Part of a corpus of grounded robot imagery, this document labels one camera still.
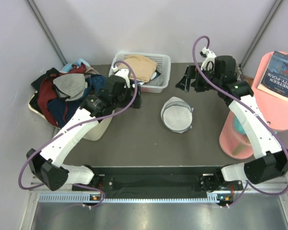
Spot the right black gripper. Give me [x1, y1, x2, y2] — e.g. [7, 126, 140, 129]
[176, 66, 222, 93]

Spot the white mesh laundry bag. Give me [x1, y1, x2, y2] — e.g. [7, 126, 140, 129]
[160, 97, 194, 134]

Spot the grey bra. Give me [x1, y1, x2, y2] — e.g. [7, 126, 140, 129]
[53, 73, 88, 101]

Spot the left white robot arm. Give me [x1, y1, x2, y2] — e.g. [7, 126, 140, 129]
[25, 66, 142, 191]

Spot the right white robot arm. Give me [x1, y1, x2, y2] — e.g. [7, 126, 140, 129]
[176, 46, 288, 190]

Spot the white plastic basket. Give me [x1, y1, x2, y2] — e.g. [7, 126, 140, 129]
[108, 51, 171, 93]

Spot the beige folded garment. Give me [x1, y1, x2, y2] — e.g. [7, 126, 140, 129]
[123, 55, 157, 83]

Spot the teal cloth under table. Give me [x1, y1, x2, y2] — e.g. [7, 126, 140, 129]
[233, 115, 277, 137]

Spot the pile of dark clothes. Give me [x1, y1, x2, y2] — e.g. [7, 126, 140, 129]
[31, 59, 106, 128]

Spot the Nineteen Eighty-Four book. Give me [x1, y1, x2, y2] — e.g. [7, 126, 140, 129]
[257, 51, 288, 102]

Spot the pink side table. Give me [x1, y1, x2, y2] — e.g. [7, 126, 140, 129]
[219, 52, 288, 160]

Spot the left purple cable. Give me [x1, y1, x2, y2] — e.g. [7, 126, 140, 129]
[18, 60, 139, 208]

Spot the purple cable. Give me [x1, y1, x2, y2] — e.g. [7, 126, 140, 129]
[18, 60, 139, 208]
[192, 35, 288, 209]

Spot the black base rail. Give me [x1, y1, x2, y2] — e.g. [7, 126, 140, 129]
[71, 165, 243, 198]

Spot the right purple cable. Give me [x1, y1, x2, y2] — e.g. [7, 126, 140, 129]
[192, 35, 288, 209]

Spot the white cable duct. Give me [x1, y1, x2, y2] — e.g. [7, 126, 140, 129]
[38, 193, 230, 204]

